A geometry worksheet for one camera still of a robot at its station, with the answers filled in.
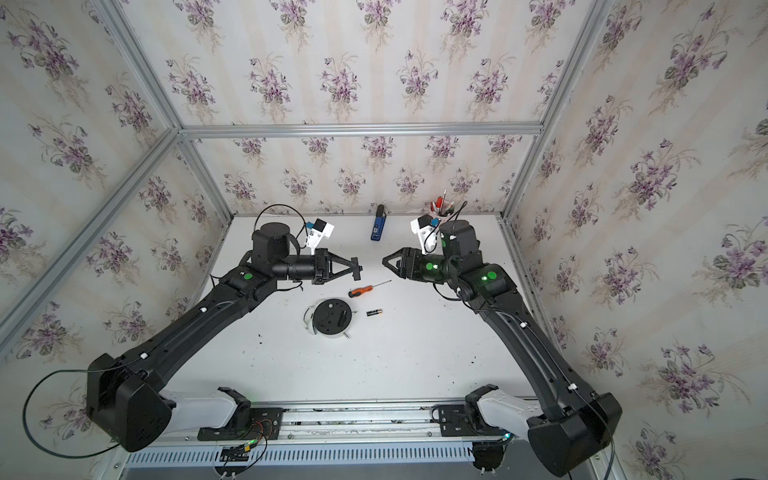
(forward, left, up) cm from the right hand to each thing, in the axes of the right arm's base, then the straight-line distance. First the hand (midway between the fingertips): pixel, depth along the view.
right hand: (394, 263), depth 69 cm
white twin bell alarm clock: (-2, +20, -26) cm, 33 cm away
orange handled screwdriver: (+9, +10, -28) cm, 31 cm away
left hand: (-3, +9, 0) cm, 9 cm away
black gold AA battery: (+2, +6, -30) cm, 30 cm away
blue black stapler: (+42, +6, -28) cm, 51 cm away
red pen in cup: (+42, -17, -20) cm, 50 cm away
